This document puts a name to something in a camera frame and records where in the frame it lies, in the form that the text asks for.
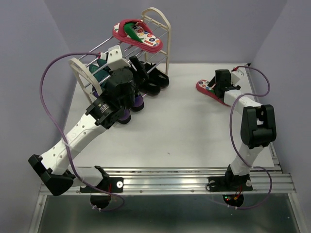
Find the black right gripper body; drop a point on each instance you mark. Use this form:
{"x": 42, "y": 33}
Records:
{"x": 231, "y": 84}

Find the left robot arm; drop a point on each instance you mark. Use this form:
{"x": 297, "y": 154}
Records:
{"x": 55, "y": 167}

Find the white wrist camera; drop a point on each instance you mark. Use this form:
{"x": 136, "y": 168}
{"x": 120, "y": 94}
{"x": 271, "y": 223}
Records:
{"x": 115, "y": 58}
{"x": 236, "y": 76}

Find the green loafer one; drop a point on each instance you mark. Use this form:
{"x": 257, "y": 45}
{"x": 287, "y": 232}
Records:
{"x": 102, "y": 63}
{"x": 101, "y": 74}

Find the purple loafer one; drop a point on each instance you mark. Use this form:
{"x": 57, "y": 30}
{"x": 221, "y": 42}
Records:
{"x": 138, "y": 103}
{"x": 125, "y": 118}

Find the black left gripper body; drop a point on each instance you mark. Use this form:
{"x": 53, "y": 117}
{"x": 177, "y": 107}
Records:
{"x": 129, "y": 102}

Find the pink sandal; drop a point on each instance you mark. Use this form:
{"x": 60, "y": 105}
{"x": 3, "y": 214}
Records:
{"x": 202, "y": 87}
{"x": 135, "y": 32}

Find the aluminium mounting rail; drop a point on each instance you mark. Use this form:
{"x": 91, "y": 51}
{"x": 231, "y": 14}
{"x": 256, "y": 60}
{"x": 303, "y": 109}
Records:
{"x": 183, "y": 181}

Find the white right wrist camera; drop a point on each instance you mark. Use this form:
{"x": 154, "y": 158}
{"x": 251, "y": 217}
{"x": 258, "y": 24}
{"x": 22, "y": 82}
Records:
{"x": 236, "y": 76}

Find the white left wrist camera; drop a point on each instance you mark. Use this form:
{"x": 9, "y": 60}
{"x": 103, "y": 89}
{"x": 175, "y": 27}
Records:
{"x": 115, "y": 58}

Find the green loafer front one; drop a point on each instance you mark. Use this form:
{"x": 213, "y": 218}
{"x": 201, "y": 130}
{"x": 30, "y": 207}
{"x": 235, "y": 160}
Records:
{"x": 101, "y": 74}

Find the green loafer rear one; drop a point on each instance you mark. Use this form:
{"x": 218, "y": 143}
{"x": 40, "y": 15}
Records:
{"x": 102, "y": 63}

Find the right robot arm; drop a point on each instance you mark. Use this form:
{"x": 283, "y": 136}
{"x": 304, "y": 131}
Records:
{"x": 258, "y": 130}

